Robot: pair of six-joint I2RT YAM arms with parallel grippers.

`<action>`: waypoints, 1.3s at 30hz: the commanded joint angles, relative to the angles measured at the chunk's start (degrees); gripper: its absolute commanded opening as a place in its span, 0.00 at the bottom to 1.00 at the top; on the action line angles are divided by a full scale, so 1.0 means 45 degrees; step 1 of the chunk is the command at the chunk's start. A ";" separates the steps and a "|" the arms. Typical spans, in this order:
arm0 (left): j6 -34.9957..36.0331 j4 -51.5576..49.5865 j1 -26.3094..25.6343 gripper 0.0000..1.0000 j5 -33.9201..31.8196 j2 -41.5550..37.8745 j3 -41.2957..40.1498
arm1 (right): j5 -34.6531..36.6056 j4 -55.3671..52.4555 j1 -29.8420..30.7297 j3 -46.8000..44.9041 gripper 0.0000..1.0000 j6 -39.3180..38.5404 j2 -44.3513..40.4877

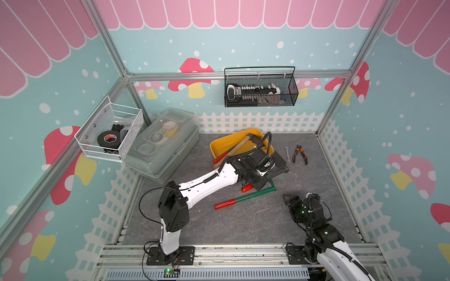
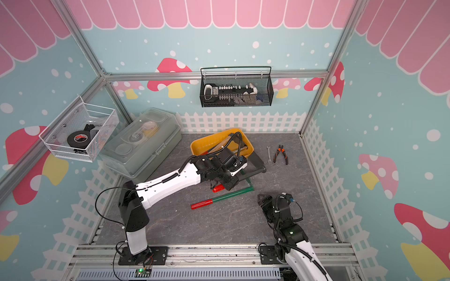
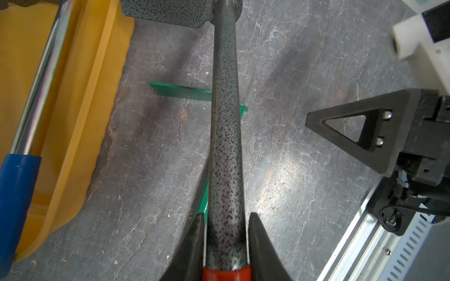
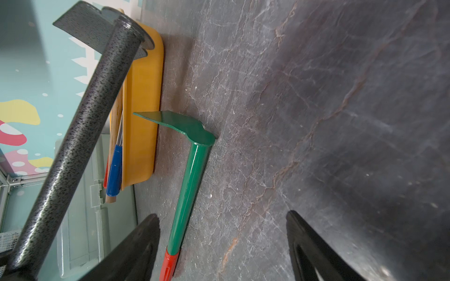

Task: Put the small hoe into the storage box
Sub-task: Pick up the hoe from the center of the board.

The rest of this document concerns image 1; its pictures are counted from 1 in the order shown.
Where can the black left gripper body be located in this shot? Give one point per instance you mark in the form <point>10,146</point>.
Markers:
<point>256,180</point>

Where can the green handled small hoe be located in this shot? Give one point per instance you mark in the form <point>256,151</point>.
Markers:
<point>261,192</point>

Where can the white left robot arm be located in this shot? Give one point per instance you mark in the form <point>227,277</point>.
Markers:
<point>177,199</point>

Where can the black wire mesh basket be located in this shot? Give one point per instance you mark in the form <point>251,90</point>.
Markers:
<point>281,76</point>

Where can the clear acrylic wall bin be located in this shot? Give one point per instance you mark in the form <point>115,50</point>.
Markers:
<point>106,117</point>

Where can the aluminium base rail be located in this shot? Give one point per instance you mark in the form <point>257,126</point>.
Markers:
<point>227,262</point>

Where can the translucent green storage box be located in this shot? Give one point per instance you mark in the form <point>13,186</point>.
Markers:
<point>158,151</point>

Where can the wooden handled small hoe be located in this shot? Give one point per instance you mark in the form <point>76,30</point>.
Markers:
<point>245,145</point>

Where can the orange black pliers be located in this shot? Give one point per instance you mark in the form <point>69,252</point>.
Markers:
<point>299,150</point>

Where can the white socket set holder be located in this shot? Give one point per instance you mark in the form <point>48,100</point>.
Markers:
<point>252,93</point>

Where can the yellow plastic tray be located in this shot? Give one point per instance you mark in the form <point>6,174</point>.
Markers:
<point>221,145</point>

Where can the small steel wrench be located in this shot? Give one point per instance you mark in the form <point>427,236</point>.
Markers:
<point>287,155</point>

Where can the black tape roll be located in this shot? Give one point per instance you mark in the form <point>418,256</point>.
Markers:
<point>109,139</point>

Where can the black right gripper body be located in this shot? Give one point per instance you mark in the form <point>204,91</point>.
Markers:
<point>297,212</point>

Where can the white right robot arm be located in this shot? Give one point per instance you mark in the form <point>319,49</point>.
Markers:
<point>324,244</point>

